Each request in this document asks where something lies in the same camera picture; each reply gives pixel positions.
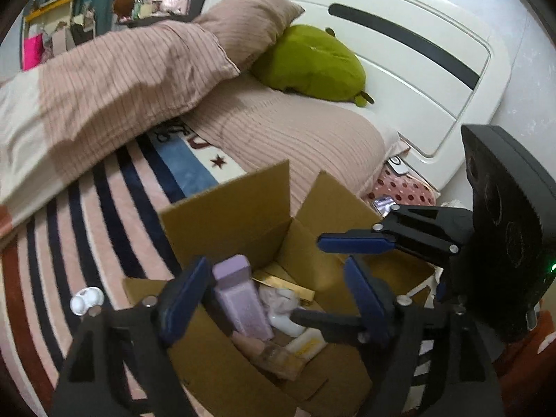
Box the contact lens case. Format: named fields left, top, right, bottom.
left=69, top=286, right=105, bottom=316

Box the orange red cloth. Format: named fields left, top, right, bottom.
left=491, top=317, right=556, bottom=400

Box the yellow shelf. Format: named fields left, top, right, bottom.
left=24, top=0, right=76, bottom=70

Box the purple rectangular box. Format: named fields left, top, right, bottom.
left=212, top=256, right=274, bottom=342

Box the white yellow-label tube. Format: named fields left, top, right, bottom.
left=284, top=328, right=328, bottom=361

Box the white earbuds case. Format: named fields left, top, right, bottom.
left=261, top=289, right=305, bottom=337

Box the pink striped pillow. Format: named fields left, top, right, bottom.
left=193, top=0, right=305, bottom=72
left=191, top=74, right=400, bottom=218

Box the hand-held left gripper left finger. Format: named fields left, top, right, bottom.
left=51, top=255, right=211, bottom=417

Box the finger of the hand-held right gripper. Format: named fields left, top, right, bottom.
left=317, top=204, right=476, bottom=268
left=290, top=308, right=371, bottom=344

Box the brown cardboard box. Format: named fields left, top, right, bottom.
left=123, top=159, right=436, bottom=417

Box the green plush pillow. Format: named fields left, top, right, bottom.
left=251, top=24, right=375, bottom=107

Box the pink tissue box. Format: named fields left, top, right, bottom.
left=24, top=37, right=42, bottom=70

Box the pink grey patchwork duvet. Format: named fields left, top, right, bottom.
left=0, top=19, right=242, bottom=244

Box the pink spray bottle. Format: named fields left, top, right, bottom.
left=235, top=332, right=305, bottom=378

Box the white bed headboard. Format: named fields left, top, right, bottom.
left=202, top=0, right=511, bottom=192

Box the red polka dot cloth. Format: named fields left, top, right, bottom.
left=365, top=169, right=436, bottom=209

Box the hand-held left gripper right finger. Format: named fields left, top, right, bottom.
left=343, top=255, right=507, bottom=417

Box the small white object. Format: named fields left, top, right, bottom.
left=384, top=154, right=411, bottom=177

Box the gold rectangular box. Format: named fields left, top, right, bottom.
left=252, top=269, right=316, bottom=307

